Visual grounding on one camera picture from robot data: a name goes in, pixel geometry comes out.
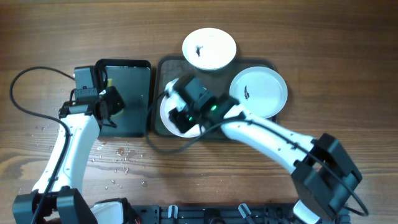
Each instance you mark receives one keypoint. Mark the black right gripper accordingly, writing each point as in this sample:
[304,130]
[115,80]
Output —
[179,118]

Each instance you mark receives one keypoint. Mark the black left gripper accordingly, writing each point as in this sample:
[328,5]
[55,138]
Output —
[115,101]

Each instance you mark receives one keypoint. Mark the white plate front stained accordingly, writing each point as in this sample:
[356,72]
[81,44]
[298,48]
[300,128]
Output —
[165,119]

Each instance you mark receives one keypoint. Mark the white plate stained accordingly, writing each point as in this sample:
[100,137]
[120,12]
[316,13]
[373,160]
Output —
[165,119]
[261,90]
[209,48]

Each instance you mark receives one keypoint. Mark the green yellow sponge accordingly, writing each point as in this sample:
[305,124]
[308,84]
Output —
[110,82]

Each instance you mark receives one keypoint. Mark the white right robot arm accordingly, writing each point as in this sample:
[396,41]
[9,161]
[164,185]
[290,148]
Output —
[323,173]

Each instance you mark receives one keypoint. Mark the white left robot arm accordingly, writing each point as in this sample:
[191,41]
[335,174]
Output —
[59,187]

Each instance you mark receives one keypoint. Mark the small dark sponge tray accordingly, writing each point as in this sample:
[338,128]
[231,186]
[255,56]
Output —
[132,79]

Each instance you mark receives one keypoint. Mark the large dark plate tray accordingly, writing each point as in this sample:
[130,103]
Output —
[218,81]

